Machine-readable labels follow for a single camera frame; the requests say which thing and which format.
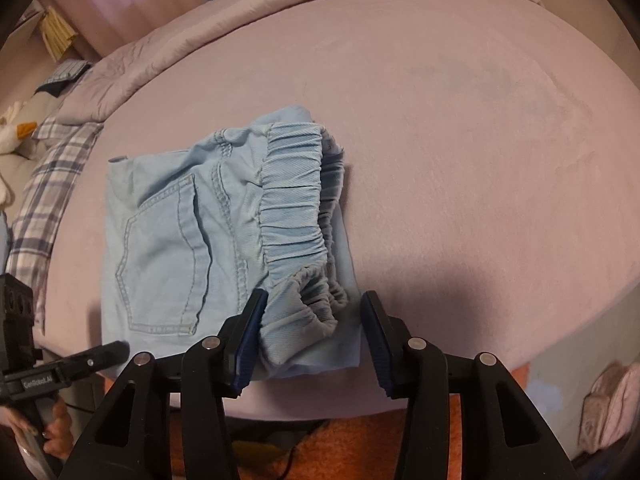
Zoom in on pink duvet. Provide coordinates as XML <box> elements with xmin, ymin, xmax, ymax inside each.
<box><xmin>52</xmin><ymin>0</ymin><xmax>546</xmax><ymax>126</ymax></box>

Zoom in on orange rug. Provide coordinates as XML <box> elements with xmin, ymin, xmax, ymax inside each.
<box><xmin>165</xmin><ymin>365</ymin><xmax>531</xmax><ymax>480</ymax></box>

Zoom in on bed with pink sheet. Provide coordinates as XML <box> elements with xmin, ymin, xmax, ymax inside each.
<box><xmin>35</xmin><ymin>0</ymin><xmax>640</xmax><ymax>421</ymax></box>

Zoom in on blue striped cloth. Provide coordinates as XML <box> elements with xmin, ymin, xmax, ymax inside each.
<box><xmin>35</xmin><ymin>59</ymin><xmax>93</xmax><ymax>96</ymax></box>

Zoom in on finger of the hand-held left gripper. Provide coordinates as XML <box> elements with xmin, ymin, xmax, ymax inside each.
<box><xmin>52</xmin><ymin>341</ymin><xmax>130</xmax><ymax>387</ymax></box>

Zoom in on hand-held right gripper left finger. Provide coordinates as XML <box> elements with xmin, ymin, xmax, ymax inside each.
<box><xmin>60</xmin><ymin>287</ymin><xmax>271</xmax><ymax>480</ymax></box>

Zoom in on white plush toy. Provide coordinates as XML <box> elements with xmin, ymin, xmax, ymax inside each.
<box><xmin>0</xmin><ymin>100</ymin><xmax>41</xmax><ymax>206</ymax></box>

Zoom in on light blue denim pants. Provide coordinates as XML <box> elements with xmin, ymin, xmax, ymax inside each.
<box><xmin>100</xmin><ymin>105</ymin><xmax>363</xmax><ymax>381</ymax></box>

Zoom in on plaid pillow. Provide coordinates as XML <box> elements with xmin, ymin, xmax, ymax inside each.
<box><xmin>10</xmin><ymin>117</ymin><xmax>103</xmax><ymax>336</ymax></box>

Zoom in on person's left hand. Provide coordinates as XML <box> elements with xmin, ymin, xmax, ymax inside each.
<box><xmin>41</xmin><ymin>399</ymin><xmax>77</xmax><ymax>462</ymax></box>

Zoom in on yellow cloth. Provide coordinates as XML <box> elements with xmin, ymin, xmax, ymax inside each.
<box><xmin>40</xmin><ymin>7</ymin><xmax>81</xmax><ymax>58</ymax></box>

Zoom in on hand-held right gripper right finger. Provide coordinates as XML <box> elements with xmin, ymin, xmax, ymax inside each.
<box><xmin>360</xmin><ymin>290</ymin><xmax>581</xmax><ymax>480</ymax></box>

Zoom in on black cable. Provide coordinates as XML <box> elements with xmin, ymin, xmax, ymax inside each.
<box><xmin>270</xmin><ymin>422</ymin><xmax>321</xmax><ymax>480</ymax></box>

